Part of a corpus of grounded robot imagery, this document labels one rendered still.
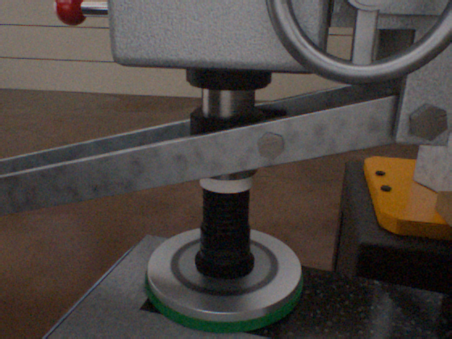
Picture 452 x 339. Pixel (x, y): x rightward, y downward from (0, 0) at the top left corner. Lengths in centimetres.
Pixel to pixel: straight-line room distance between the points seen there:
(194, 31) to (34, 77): 723
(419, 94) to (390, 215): 66
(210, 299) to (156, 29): 31
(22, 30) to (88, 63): 112
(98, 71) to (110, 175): 660
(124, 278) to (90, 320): 9
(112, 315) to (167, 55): 32
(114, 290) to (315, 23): 42
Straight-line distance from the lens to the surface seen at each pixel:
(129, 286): 60
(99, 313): 56
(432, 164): 125
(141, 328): 53
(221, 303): 51
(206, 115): 48
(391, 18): 41
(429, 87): 43
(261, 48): 38
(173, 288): 54
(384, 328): 56
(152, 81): 680
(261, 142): 43
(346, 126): 44
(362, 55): 33
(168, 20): 39
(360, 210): 115
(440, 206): 111
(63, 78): 736
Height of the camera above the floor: 121
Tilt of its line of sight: 22 degrees down
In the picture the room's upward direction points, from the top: 1 degrees clockwise
